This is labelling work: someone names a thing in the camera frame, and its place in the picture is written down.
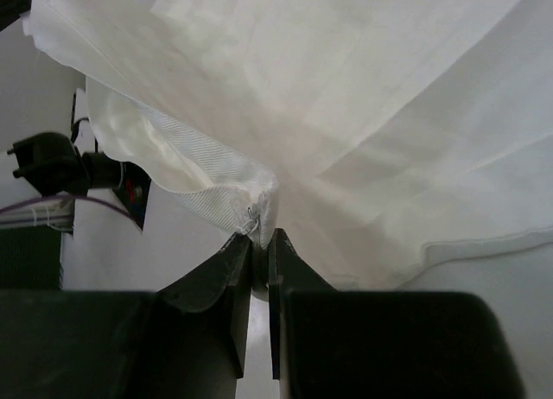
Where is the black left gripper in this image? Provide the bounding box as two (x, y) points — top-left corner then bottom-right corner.
(0, 0), (32, 30)

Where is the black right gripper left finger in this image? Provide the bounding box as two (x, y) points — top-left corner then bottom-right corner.
(1, 235), (251, 398)

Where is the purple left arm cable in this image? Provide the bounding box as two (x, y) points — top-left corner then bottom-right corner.
(0, 193), (139, 221)

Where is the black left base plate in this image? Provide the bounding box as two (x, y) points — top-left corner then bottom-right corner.
(112, 162), (151, 231)

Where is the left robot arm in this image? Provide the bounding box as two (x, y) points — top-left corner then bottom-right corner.
(1, 66), (131, 233)

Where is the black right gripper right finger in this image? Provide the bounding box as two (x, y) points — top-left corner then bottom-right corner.
(267, 229), (525, 398)

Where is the white pleated skirt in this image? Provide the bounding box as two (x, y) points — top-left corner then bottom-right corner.
(22, 0), (552, 288)

